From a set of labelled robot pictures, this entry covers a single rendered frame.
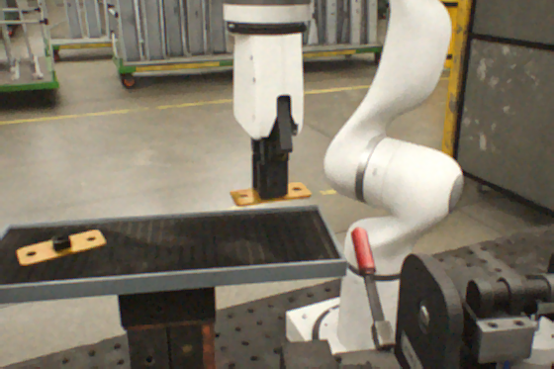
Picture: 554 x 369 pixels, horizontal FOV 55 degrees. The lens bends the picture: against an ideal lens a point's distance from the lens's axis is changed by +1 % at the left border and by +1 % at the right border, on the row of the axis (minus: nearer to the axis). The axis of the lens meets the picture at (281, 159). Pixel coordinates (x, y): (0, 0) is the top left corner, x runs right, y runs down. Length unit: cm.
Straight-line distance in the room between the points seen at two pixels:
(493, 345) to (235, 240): 27
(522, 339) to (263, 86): 31
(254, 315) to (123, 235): 68
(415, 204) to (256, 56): 44
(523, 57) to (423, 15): 247
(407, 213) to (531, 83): 246
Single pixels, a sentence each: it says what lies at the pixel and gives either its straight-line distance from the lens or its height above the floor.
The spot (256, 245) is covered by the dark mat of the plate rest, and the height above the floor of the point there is 116.
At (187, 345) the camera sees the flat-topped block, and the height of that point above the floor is 105.
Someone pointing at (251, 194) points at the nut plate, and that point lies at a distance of 57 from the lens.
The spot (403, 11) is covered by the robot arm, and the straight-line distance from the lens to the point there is 86.
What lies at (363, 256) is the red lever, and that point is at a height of 114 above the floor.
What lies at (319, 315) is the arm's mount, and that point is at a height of 76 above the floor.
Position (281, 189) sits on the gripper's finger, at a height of 123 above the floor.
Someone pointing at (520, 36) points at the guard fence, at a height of 108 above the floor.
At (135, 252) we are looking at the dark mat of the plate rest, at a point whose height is 116.
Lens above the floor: 144
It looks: 20 degrees down
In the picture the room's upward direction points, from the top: straight up
